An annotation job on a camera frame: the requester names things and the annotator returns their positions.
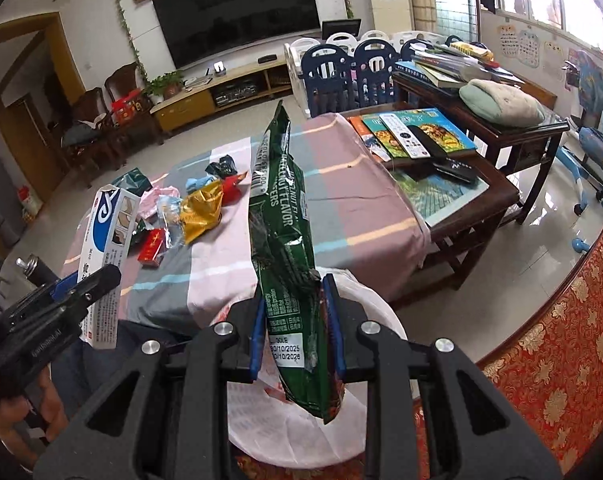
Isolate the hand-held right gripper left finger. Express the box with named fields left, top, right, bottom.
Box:
left=34, top=297, right=270, bottom=480

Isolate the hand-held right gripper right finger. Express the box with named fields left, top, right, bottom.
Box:
left=320, top=274, right=565, bottom=480

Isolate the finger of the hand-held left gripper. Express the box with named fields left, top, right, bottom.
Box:
left=56, top=263, right=123, bottom=320
left=49, top=272, right=81, bottom=302

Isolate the white plastic mesh basket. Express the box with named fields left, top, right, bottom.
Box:
left=209, top=267, right=412, bottom=468

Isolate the white box with blue label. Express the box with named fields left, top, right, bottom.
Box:
left=79, top=185, right=142, bottom=351

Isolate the small red box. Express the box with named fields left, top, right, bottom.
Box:
left=138, top=228, right=165, bottom=266

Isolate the white red-printed plastic bag liner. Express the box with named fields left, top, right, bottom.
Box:
left=202, top=267, right=412, bottom=468

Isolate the pink plastic bag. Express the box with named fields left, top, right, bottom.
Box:
left=136, top=185, right=180, bottom=221

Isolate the green snack bag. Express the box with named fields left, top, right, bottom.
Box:
left=248, top=100, right=349, bottom=426

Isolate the gold foil wrapper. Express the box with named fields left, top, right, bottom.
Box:
left=179, top=180, right=226, bottom=246

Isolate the red foil wrapper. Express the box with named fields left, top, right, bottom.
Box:
left=220, top=172, right=248, bottom=206

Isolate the person's left hand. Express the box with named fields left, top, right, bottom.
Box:
left=0, top=372, right=68, bottom=467

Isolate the clear plastic wrapper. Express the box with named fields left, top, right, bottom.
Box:
left=156, top=195, right=185, bottom=248

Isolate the dark green packet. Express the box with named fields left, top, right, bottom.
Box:
left=112, top=170, right=155, bottom=198

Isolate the striped pink grey tablecloth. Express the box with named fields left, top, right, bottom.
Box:
left=64, top=112, right=432, bottom=341

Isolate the glass-topped wooden coffee table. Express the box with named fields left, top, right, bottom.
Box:
left=339, top=105, right=522, bottom=306

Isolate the dark wooden chair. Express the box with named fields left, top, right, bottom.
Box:
left=62, top=87, right=127, bottom=176
left=104, top=62, right=162, bottom=161

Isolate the black crumpled wrapper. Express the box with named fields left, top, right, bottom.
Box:
left=205, top=155, right=238, bottom=179

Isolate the red gift box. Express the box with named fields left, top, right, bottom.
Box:
left=112, top=89, right=145, bottom=126

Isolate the yellow wooden television cabinet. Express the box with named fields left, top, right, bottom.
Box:
left=149, top=57, right=295, bottom=133

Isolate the orange book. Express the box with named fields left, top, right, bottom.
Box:
left=349, top=116, right=388, bottom=162

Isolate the flat black box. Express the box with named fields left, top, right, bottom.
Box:
left=428, top=157, right=481, bottom=184

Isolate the green potted plant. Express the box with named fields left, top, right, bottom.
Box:
left=144, top=71, right=185, bottom=101

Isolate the white remote control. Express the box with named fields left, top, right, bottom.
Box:
left=384, top=112, right=429, bottom=159

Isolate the black remote control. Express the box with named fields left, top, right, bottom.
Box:
left=411, top=125, right=451, bottom=161

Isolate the red gold floral cloth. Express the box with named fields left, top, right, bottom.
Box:
left=416, top=207, right=603, bottom=480

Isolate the stack of books and magazines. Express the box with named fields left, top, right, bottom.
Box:
left=361, top=107, right=477, bottom=158

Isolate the black stereo receiver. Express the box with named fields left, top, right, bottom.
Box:
left=214, top=82, right=260, bottom=107

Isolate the dark wooden side table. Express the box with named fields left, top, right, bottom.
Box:
left=391, top=72, right=572, bottom=226

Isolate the navy and white playpen fence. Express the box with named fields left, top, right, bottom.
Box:
left=284, top=30, right=487, bottom=121

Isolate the green grey cushion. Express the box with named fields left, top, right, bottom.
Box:
left=459, top=79, right=547, bottom=128

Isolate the large black television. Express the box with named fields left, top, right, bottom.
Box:
left=152, top=0, right=322, bottom=71

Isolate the small black monitor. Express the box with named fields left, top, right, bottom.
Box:
left=321, top=19, right=362, bottom=41

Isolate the blue child's chair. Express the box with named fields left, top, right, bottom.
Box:
left=556, top=47, right=603, bottom=216

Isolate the children's wall chart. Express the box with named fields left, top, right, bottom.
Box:
left=541, top=40, right=573, bottom=77
left=496, top=22, right=539, bottom=68

